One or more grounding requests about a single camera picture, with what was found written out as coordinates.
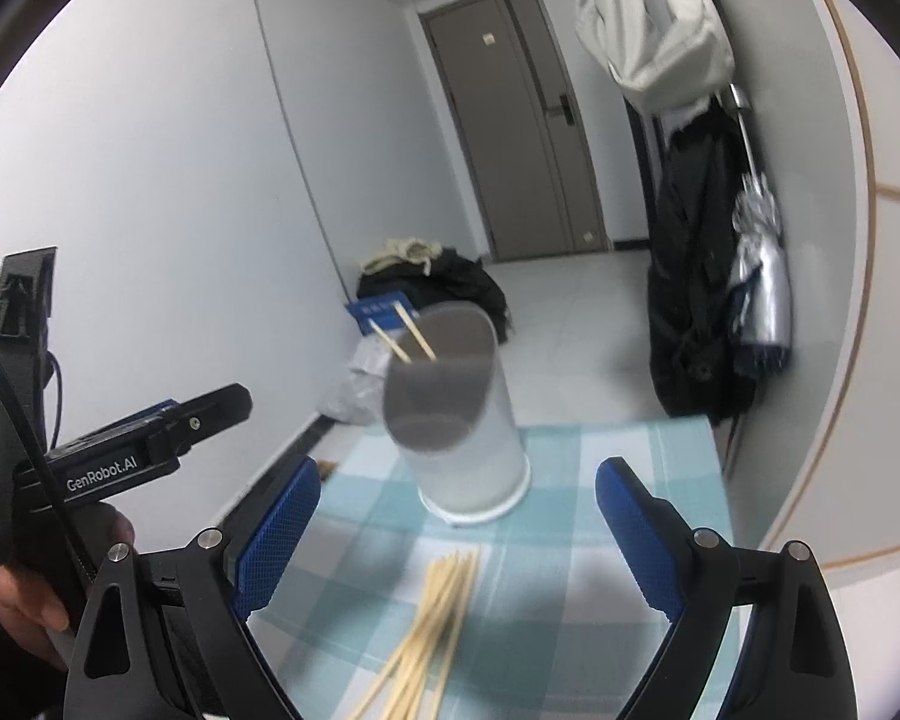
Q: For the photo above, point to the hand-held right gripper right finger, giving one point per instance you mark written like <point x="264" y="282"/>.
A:
<point x="637" y="540"/>

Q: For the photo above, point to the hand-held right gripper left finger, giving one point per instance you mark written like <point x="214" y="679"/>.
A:
<point x="281" y="532"/>

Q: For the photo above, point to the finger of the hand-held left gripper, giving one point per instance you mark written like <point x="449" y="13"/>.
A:
<point x="157" y="407"/>
<point x="210" y="412"/>

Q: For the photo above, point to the pile of wooden chopsticks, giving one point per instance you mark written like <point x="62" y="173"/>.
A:
<point x="439" y="607"/>

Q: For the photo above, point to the white utensil holder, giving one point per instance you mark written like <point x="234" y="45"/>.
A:
<point x="465" y="457"/>

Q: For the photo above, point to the plain wooden chopstick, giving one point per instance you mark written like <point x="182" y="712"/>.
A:
<point x="416" y="334"/>
<point x="390" y="343"/>

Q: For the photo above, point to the person's left forearm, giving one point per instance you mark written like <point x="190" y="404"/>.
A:
<point x="7" y="679"/>

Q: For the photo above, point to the person's left hand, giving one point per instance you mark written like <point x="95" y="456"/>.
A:
<point x="22" y="600"/>

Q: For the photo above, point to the blue plaid tablecloth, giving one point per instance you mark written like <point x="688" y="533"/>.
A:
<point x="570" y="562"/>

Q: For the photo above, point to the tan suede shoe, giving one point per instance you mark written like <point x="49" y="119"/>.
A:
<point x="328" y="471"/>

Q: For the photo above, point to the grey plastic parcel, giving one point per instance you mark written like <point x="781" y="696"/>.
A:
<point x="352" y="399"/>

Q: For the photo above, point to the white plastic parcel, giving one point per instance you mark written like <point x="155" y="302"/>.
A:
<point x="367" y="356"/>

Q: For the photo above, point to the blue cardboard box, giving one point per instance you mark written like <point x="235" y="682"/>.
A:
<point x="375" y="311"/>

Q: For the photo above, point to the beige cloth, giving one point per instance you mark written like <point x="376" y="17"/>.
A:
<point x="401" y="255"/>

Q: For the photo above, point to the black hanging jacket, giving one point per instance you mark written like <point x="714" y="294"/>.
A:
<point x="690" y="277"/>

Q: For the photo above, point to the black duffel bag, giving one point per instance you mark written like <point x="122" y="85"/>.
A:
<point x="465" y="285"/>

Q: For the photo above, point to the silver folded umbrella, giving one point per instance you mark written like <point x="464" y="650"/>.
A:
<point x="765" y="277"/>

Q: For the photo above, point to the grey door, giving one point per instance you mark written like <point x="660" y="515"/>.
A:
<point x="510" y="150"/>

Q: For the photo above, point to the white hanging bag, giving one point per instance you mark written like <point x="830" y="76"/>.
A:
<point x="645" y="30"/>

